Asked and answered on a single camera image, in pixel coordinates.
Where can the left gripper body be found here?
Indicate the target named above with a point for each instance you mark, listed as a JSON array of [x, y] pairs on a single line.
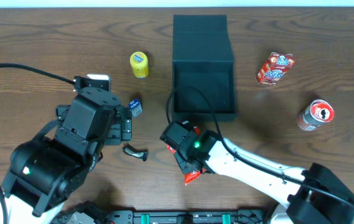
[[119, 127]]

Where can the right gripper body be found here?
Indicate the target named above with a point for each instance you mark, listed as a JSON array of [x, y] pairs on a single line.
[[186, 165]]

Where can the red Hacks candy bag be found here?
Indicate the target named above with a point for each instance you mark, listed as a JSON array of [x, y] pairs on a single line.
[[182, 140]]

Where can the yellow round container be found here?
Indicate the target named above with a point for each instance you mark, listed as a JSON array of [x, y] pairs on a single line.
[[140, 64]]

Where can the black gift box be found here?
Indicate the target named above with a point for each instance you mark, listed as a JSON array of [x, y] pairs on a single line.
[[203, 69]]

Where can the red Hello Panda box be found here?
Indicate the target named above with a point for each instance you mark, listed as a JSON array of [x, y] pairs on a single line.
[[275, 68]]

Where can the red Pringles can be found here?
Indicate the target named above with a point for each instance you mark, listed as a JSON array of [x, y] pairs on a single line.
[[319, 112]]

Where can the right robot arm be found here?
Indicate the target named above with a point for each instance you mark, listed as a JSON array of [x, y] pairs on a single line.
[[314, 195]]

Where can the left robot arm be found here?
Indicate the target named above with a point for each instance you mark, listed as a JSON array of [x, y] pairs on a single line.
[[46, 170]]

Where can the blue Eclipse gum pack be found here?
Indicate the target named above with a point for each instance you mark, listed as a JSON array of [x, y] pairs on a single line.
[[136, 107]]

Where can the dark wrapped candy bar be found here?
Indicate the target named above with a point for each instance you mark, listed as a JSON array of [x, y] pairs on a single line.
[[138, 154]]

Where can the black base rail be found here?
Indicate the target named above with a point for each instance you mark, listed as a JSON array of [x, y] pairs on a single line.
[[88, 212]]

